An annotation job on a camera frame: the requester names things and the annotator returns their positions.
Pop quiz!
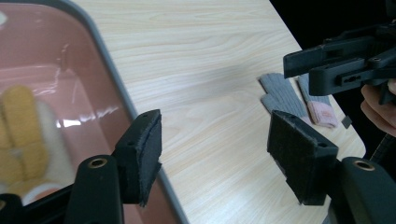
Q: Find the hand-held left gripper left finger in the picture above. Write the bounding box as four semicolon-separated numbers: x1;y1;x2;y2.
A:
111;108;163;208

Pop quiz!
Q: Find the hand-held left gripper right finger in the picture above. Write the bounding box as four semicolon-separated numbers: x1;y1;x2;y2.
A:
266;109;340;206

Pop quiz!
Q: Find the grey knit glove pink cuff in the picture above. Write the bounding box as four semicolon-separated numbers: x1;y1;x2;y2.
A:
296;74;339;129
259;72;313;125

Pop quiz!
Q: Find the cream glove with yellow bunny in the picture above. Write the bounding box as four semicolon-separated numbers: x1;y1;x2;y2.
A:
0;84;77;204

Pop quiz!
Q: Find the pink plastic bin grey rim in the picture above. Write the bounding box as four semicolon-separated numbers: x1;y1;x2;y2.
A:
0;0;191;224

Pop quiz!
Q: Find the small grey square piece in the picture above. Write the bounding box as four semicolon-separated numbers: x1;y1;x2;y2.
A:
340;115;353;130

